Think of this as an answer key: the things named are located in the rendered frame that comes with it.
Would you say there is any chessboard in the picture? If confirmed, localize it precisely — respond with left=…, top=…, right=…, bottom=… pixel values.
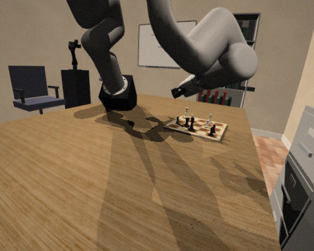
left=163, top=116, right=227, bottom=142

